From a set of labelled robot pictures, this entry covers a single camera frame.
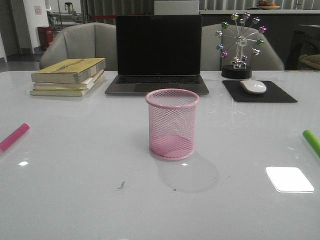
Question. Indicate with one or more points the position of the left grey armchair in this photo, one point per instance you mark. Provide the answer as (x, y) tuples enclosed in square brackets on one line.
[(89, 40)]

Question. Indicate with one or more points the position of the black mouse pad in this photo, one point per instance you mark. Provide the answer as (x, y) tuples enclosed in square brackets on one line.
[(273, 93)]

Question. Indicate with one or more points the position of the white computer mouse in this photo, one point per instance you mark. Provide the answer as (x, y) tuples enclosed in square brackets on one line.
[(253, 86)]

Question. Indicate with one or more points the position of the top yellow book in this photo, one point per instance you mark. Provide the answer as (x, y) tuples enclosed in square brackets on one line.
[(70, 71)]

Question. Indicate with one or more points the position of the pink mesh pen holder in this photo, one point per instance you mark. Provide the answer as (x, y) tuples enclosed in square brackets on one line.
[(171, 117)]

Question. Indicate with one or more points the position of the grey armchair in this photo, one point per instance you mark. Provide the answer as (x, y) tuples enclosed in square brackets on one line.
[(210, 59), (89, 40)]

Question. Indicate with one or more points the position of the middle white book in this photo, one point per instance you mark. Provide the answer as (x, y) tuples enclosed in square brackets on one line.
[(85, 85)]

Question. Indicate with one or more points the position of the right grey armchair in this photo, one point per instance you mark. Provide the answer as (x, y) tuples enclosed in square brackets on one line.
[(210, 59)]

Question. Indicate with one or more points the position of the grey laptop computer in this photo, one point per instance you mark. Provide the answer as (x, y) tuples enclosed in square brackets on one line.
[(158, 52)]

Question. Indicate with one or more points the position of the bottom pale book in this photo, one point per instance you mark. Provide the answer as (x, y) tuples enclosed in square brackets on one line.
[(59, 93)]

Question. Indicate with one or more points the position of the green marker pen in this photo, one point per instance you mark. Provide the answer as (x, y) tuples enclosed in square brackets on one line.
[(312, 140)]

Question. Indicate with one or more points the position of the pink marker pen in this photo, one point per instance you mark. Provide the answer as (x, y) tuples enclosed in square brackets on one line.
[(13, 137)]

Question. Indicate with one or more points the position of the fruit bowl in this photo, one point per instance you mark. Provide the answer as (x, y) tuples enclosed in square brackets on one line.
[(265, 5)]

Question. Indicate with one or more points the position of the ferris wheel desk ornament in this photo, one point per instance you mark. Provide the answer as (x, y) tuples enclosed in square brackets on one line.
[(239, 39)]

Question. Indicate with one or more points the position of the red bin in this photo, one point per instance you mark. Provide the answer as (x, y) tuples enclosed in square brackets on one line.
[(45, 35)]

